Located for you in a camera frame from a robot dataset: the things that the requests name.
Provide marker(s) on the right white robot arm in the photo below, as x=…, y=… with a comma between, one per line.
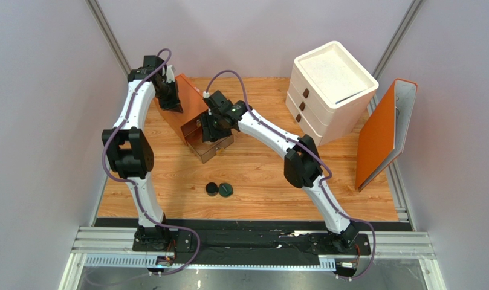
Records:
x=302, y=166

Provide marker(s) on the dark green round compact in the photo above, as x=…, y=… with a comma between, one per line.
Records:
x=225, y=189

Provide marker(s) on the black round compact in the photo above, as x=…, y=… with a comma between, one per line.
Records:
x=212, y=189

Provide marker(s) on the orange binder folder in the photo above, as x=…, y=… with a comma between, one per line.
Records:
x=383, y=136

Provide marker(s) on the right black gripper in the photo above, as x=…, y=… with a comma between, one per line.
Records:
x=211, y=128

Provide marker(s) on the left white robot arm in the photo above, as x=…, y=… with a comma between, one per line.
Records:
x=128, y=153

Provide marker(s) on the orange drawer box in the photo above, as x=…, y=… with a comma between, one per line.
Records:
x=185, y=123

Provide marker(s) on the aluminium frame rail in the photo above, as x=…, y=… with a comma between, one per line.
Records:
x=112, y=246

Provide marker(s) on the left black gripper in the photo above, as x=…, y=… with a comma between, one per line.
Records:
x=174, y=104

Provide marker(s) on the clear bottom drawer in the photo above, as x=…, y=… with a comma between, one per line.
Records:
x=205, y=151

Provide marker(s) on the white three-drawer cabinet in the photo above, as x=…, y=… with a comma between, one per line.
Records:
x=329, y=90

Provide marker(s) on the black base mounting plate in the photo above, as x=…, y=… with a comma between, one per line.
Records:
x=243, y=243

